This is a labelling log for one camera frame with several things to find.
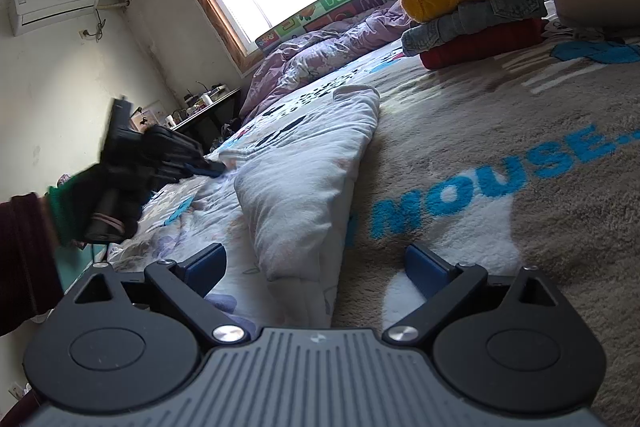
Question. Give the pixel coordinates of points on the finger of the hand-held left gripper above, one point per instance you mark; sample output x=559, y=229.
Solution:
x=202, y=168

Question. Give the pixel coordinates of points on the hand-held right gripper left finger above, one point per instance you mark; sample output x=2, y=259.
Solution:
x=207, y=266

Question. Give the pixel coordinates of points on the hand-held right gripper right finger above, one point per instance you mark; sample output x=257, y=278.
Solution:
x=422, y=271

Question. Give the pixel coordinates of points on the white printed garment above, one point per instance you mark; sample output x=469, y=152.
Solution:
x=300, y=187

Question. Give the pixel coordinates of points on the person's left forearm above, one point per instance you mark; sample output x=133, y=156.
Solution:
x=25, y=257

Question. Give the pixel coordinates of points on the white cup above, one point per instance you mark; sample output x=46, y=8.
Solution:
x=171, y=120

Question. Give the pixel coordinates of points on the picture card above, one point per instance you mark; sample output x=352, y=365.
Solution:
x=150, y=117

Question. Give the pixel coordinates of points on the dark bedside table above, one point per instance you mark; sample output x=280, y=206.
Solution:
x=220, y=104

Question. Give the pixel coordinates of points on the white box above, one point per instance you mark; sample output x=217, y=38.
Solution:
x=218, y=90

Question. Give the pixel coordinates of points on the printed white bed sheet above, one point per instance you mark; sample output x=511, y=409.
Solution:
x=287, y=109

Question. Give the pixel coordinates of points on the purple floral quilt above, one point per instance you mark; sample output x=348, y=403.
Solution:
x=300, y=57

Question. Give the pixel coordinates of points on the grey plush printed blanket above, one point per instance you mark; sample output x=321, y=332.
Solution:
x=500, y=132

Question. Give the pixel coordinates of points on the white air conditioner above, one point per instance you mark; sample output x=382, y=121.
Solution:
x=52, y=4

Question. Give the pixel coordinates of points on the colourful foam play mat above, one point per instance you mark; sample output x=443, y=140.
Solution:
x=325, y=7

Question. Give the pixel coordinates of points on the folded red sweater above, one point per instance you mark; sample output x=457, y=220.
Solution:
x=480, y=44

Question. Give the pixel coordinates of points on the folded denim jeans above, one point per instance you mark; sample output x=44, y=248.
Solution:
x=475, y=19

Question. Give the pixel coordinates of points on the white wall socket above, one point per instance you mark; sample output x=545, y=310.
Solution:
x=86, y=34

